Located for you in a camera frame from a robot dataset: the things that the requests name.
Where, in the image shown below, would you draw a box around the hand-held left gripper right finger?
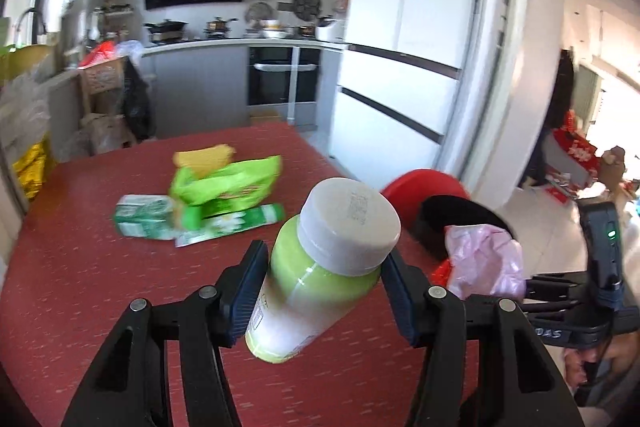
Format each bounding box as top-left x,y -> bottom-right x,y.
381,252 -> 586,427

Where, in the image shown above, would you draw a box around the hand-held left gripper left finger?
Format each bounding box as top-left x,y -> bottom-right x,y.
60,239 -> 271,427

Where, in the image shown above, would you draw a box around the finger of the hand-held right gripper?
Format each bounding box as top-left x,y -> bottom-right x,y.
524,272 -> 592,291
524,290 -> 592,312

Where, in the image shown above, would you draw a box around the pink plastic bag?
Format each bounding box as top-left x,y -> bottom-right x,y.
444,224 -> 527,301

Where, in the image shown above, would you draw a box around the green bottle with white cap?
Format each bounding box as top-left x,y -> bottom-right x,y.
244,177 -> 403,364

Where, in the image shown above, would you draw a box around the red and black trash bin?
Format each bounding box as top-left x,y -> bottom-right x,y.
380,169 -> 527,303

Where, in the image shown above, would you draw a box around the person's right hand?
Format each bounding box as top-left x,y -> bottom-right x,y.
564,334 -> 640,393

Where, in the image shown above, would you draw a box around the green and white packet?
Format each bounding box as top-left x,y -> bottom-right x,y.
174,203 -> 286,249

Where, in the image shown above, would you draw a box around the red printed bags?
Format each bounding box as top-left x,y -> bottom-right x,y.
544,111 -> 599,198

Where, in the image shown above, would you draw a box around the green snack bag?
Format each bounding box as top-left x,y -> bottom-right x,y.
169,155 -> 283,230

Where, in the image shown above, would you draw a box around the green drink carton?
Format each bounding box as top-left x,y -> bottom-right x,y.
113,194 -> 177,241

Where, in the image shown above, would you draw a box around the yellow snack bag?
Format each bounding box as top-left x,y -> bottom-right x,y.
173,145 -> 237,179

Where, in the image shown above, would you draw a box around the grey lower cabinets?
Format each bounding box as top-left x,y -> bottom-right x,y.
140,39 -> 348,140

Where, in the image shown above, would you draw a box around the black plastic bag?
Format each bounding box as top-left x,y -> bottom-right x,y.
122,56 -> 154,140

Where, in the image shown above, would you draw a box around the black built-in oven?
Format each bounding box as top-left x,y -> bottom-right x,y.
248,47 -> 321,108

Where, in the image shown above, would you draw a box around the yellow foil bag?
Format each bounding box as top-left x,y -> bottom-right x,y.
12,139 -> 54,200

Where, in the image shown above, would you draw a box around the cardboard boxes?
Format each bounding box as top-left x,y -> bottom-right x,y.
79,56 -> 126,96

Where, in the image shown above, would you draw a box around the white bowl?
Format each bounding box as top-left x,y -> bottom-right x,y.
259,19 -> 289,40

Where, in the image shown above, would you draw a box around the white refrigerator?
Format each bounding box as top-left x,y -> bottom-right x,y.
329,0 -> 495,188

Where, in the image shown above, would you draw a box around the steel cooking pot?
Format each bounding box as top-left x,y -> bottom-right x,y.
203,16 -> 239,39

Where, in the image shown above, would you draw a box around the black wok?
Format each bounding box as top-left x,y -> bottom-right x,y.
143,19 -> 189,43

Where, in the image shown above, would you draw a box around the white rice cooker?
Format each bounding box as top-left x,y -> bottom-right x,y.
314,19 -> 346,43

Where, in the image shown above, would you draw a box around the clear plastic bag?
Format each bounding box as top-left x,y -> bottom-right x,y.
0,66 -> 51,148

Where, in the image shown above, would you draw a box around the steel kitchen faucet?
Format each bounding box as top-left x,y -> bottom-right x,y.
13,8 -> 49,48

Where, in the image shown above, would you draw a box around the round dark wall tray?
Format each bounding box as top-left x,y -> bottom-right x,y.
292,0 -> 321,19

